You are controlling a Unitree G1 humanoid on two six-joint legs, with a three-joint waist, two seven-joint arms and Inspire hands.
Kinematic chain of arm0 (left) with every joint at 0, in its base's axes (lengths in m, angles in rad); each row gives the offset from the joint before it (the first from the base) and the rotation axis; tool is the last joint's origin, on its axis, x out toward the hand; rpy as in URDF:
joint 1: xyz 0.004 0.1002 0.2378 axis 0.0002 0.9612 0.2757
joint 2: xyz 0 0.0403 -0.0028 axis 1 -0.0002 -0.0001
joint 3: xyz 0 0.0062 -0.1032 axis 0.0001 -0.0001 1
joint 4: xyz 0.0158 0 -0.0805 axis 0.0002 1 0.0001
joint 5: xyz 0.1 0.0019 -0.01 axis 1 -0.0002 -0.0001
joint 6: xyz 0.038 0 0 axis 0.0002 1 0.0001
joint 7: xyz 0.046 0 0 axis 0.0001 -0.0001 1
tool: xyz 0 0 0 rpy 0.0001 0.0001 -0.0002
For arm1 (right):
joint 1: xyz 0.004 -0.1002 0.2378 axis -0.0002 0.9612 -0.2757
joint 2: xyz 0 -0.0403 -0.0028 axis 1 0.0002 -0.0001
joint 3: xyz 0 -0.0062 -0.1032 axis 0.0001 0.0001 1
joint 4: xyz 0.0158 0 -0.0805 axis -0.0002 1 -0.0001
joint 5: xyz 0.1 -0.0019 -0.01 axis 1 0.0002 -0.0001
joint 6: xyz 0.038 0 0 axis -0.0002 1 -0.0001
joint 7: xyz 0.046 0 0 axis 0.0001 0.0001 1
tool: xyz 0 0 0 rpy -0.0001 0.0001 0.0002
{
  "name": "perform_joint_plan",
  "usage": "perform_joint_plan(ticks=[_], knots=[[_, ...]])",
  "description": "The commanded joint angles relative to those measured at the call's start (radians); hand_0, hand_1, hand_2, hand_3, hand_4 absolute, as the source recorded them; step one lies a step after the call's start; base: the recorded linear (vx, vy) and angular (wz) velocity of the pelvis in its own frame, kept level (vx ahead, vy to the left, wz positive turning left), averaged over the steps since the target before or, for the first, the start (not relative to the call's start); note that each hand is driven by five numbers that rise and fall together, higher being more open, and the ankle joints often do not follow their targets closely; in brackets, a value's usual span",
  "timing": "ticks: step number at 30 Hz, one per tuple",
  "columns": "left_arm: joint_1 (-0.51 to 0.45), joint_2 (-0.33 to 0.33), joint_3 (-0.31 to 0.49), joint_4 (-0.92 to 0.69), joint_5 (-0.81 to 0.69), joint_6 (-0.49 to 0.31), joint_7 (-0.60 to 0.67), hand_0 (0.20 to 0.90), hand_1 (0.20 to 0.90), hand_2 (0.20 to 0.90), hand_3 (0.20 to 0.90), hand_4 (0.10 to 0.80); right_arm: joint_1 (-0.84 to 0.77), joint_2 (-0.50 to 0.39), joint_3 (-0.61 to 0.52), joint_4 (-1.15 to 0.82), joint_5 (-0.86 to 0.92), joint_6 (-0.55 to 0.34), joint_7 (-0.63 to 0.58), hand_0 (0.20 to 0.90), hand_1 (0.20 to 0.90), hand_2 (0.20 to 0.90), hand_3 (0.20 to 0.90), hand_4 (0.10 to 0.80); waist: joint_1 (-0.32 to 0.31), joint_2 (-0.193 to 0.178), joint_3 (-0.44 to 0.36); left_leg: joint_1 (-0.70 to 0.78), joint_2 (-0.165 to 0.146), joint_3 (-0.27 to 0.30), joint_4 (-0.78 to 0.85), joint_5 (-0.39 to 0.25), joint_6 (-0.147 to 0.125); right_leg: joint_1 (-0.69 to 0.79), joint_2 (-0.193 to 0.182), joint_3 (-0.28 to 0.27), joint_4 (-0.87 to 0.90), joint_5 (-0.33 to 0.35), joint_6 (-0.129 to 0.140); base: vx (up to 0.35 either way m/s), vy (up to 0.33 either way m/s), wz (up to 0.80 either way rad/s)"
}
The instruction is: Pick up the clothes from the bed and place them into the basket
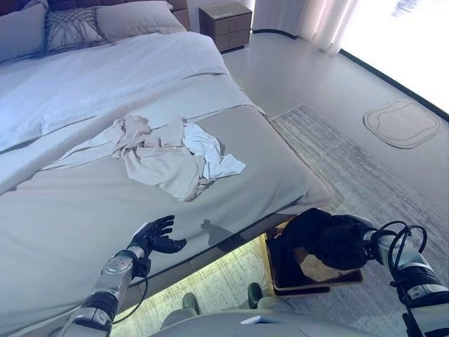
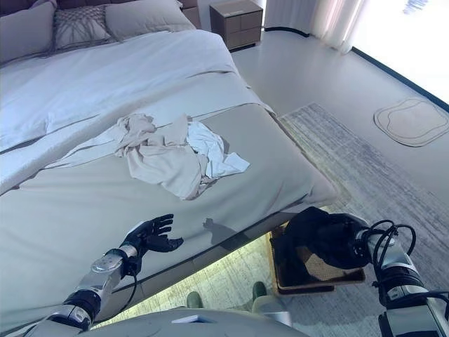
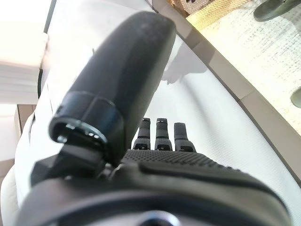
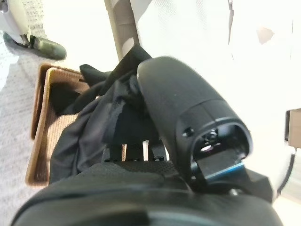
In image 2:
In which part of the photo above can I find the small beige floor mat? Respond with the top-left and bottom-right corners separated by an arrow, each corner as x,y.
373,97 -> 449,148

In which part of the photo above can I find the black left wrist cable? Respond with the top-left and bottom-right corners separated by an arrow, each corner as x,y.
118,258 -> 142,317

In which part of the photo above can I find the grey robot torso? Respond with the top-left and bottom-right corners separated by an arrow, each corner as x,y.
27,306 -> 307,337

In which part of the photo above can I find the plain grey pillow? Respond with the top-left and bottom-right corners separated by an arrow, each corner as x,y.
104,0 -> 196,41
0,1 -> 58,65

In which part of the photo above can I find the silver right robot leg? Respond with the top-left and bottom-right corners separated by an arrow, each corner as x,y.
250,280 -> 293,326

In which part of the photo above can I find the patterned grey cushion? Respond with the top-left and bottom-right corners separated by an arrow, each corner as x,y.
52,4 -> 117,51

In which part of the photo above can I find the white garment with blue label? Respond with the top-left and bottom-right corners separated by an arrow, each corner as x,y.
185,120 -> 251,180

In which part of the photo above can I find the beige garment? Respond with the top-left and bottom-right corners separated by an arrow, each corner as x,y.
113,112 -> 212,201

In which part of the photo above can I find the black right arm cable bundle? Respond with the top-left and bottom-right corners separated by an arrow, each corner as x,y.
367,219 -> 419,307

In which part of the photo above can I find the brown wooden nightstand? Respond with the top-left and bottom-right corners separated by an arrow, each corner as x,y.
209,0 -> 264,51

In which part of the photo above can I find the black garment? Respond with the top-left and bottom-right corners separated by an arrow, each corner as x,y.
283,206 -> 371,272

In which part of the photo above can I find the bed with grey sheet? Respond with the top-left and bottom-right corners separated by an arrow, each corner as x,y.
0,27 -> 340,334

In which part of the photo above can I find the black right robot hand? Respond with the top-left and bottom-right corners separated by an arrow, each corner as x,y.
326,213 -> 370,270

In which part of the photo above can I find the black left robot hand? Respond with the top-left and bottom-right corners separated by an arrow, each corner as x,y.
119,213 -> 185,259

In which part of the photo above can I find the woven wicker basket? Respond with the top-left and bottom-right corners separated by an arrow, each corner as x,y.
269,224 -> 367,295

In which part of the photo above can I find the white curtain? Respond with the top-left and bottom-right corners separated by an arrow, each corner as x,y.
262,0 -> 366,54

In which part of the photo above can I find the dark padded headboard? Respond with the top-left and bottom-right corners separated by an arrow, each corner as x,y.
0,0 -> 201,29

